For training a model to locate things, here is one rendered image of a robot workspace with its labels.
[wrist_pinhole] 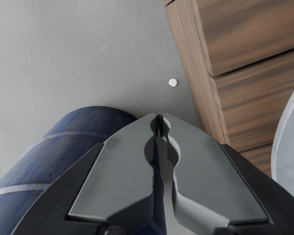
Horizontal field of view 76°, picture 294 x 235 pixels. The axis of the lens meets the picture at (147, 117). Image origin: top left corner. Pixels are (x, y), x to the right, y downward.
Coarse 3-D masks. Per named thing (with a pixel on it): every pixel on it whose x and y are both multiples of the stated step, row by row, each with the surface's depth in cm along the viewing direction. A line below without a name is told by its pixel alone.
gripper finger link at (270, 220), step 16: (224, 144) 9; (240, 160) 8; (256, 176) 7; (256, 192) 7; (272, 192) 7; (288, 192) 7; (272, 208) 6; (288, 208) 6; (240, 224) 6; (256, 224) 6; (272, 224) 6; (288, 224) 6
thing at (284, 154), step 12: (288, 108) 13; (288, 120) 14; (276, 132) 14; (288, 132) 15; (276, 144) 15; (288, 144) 15; (276, 156) 15; (288, 156) 16; (276, 168) 16; (288, 168) 16; (276, 180) 16; (288, 180) 17
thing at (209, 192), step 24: (168, 120) 11; (168, 144) 10; (192, 144) 9; (216, 144) 9; (192, 168) 8; (216, 168) 8; (192, 192) 7; (216, 192) 7; (240, 192) 7; (192, 216) 7; (216, 216) 6; (240, 216) 6; (264, 216) 6
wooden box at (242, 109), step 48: (192, 0) 15; (240, 0) 14; (288, 0) 14; (192, 48) 24; (240, 48) 16; (288, 48) 16; (192, 96) 51; (240, 96) 18; (288, 96) 18; (240, 144) 21
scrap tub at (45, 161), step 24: (72, 120) 50; (96, 120) 49; (120, 120) 52; (48, 144) 40; (72, 144) 39; (24, 168) 34; (48, 168) 32; (0, 192) 29; (24, 192) 28; (0, 216) 24
